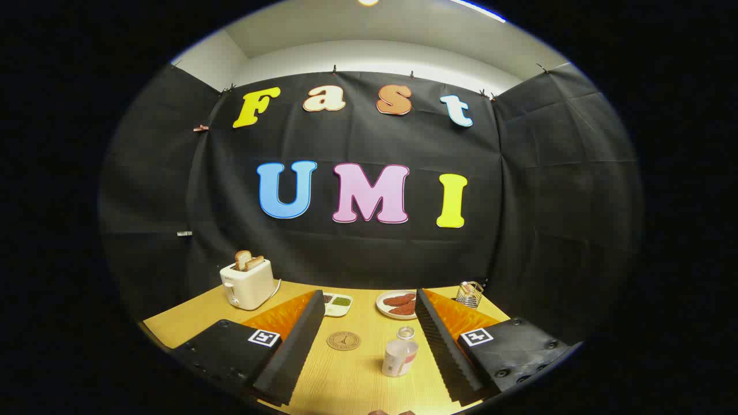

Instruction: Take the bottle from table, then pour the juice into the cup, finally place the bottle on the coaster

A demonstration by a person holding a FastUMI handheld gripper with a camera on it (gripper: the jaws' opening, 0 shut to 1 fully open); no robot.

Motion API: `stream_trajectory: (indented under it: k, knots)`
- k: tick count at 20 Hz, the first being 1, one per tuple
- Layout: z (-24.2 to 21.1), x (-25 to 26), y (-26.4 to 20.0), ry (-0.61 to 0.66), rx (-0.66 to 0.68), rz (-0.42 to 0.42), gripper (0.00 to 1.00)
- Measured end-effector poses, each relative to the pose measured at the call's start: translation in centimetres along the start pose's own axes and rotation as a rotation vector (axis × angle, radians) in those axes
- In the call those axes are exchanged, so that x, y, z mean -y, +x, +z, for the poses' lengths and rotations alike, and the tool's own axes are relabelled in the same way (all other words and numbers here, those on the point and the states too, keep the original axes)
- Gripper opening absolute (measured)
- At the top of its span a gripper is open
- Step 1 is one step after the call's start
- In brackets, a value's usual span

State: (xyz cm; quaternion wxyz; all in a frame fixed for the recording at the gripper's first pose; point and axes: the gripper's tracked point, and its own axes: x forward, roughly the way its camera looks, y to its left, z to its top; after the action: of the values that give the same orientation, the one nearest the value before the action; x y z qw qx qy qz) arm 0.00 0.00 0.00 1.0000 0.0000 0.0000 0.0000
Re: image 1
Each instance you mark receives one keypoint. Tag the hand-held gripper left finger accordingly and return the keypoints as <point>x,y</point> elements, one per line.
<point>294,351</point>

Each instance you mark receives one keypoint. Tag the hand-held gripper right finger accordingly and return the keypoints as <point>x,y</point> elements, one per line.
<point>444,351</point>

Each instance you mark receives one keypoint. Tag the clear juice bottle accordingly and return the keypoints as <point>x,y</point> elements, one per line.
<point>398,357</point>

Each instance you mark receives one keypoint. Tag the round cork coaster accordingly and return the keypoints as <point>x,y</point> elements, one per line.
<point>343,340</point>

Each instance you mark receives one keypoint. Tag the red meat slice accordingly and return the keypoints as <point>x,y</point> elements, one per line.
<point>399,299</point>
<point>405,309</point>

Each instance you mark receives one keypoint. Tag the white divided dish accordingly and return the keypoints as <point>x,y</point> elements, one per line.
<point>340,302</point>

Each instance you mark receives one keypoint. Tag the wooden table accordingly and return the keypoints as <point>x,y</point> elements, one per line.
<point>357,380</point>

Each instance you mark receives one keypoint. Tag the white plate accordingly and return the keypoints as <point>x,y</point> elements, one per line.
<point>383,308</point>

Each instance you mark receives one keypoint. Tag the white toaster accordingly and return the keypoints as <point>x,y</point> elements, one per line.
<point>251,285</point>

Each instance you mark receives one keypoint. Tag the toast slice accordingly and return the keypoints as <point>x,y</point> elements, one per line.
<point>242,259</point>
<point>255,262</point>

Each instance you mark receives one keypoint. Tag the black backdrop cloth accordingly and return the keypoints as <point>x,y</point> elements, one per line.
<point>357,259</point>

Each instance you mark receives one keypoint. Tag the ceiling light strip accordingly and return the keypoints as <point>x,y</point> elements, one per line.
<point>478,9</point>

